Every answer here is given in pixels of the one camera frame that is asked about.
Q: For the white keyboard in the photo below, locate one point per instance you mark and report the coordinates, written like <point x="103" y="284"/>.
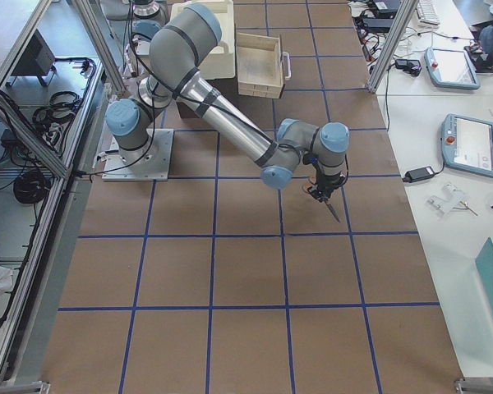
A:
<point x="426" y="14"/>

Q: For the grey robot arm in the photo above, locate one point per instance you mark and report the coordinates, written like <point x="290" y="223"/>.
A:
<point x="148" y="17"/>
<point x="176" y="51"/>

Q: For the black monitor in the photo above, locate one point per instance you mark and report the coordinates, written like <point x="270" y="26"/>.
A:
<point x="36" y="60"/>

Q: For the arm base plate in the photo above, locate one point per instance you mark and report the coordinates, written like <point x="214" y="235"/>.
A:
<point x="149" y="163"/>

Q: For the grey orange scissors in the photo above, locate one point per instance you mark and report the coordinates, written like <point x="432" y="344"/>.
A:
<point x="333" y="210"/>

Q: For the black power brick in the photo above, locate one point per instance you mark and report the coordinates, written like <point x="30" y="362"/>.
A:
<point x="418" y="174"/>

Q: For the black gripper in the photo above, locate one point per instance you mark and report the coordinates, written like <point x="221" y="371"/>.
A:
<point x="325" y="185"/>

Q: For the near teach pendant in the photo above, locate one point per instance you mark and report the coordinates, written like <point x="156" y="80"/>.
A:
<point x="467" y="144"/>

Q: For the wooden drawer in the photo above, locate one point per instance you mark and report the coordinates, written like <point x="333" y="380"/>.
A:
<point x="259" y="66"/>

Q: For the teach pendant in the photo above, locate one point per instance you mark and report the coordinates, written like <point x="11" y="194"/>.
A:
<point x="451" y="69"/>
<point x="467" y="144"/>

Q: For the aluminium frame post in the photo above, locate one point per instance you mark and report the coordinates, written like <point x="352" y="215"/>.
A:
<point x="398" y="27"/>

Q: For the white drawer handle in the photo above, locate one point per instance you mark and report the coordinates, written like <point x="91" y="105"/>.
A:
<point x="286" y="61"/>

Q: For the far teach pendant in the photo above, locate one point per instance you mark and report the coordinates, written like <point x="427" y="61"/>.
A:
<point x="451" y="69"/>

